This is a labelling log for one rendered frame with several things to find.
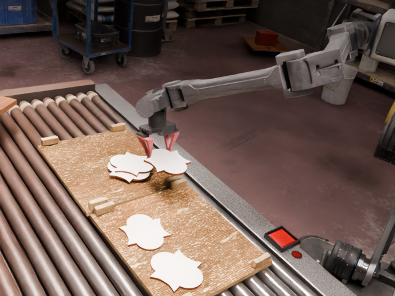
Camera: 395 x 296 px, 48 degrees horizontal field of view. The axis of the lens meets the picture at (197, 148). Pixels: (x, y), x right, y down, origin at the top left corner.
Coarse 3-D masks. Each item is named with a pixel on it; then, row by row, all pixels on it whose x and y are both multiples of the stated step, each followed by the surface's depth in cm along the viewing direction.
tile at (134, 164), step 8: (112, 160) 151; (120, 160) 151; (128, 160) 152; (136, 160) 153; (120, 168) 148; (128, 168) 148; (136, 168) 149; (144, 168) 149; (152, 168) 150; (136, 176) 146
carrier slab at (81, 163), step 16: (64, 144) 160; (80, 144) 161; (96, 144) 163; (112, 144) 164; (128, 144) 166; (48, 160) 150; (64, 160) 151; (80, 160) 152; (96, 160) 154; (64, 176) 144; (80, 176) 145; (96, 176) 146; (160, 176) 151; (80, 192) 138; (96, 192) 139; (112, 192) 140; (128, 192) 141; (144, 192) 142
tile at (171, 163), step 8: (152, 152) 141; (160, 152) 141; (168, 152) 142; (176, 152) 143; (144, 160) 137; (152, 160) 137; (160, 160) 137; (168, 160) 138; (176, 160) 138; (184, 160) 139; (160, 168) 134; (168, 168) 134; (176, 168) 135; (184, 168) 135
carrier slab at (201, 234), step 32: (160, 192) 144; (192, 192) 146; (96, 224) 127; (160, 224) 130; (192, 224) 132; (224, 224) 134; (128, 256) 118; (192, 256) 121; (224, 256) 123; (256, 256) 124; (160, 288) 110; (224, 288) 114
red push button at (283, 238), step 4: (276, 232) 136; (280, 232) 136; (284, 232) 136; (272, 236) 134; (276, 236) 134; (280, 236) 134; (284, 236) 135; (288, 236) 135; (276, 240) 132; (280, 240) 133; (284, 240) 133; (288, 240) 133; (292, 240) 133; (280, 244) 131; (284, 244) 131
